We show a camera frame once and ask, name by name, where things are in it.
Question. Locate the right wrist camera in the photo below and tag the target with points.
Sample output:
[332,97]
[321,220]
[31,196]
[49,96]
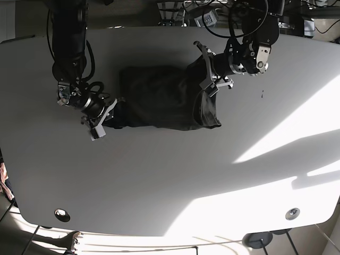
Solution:
[97,132]

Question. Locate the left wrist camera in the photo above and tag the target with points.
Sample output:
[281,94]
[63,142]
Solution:
[212,90]

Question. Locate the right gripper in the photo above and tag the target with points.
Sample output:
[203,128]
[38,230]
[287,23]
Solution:
[95,111]

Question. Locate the left table grommet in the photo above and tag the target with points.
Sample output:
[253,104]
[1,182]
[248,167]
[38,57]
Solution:
[62,215]

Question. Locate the round black stand base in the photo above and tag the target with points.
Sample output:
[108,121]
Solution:
[257,240]

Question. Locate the grey power adapter box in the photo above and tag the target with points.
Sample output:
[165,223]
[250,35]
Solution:
[309,28]

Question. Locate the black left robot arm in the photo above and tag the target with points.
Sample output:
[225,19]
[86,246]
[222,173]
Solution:
[253,29]

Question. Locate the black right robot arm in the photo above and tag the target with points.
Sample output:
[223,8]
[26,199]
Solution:
[74,65]

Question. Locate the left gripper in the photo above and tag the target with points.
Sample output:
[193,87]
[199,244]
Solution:
[212,70]

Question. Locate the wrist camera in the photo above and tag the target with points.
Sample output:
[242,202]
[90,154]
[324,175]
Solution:
[212,90]
[97,132]

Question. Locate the grey socket box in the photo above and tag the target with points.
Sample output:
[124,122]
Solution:
[210,19]

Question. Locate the black T-shirt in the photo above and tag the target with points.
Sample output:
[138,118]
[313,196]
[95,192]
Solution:
[165,97]

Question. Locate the table grommet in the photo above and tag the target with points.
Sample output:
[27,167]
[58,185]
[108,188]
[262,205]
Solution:
[62,215]
[292,214]

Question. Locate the right table grommet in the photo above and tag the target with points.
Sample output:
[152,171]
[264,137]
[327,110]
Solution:
[292,214]

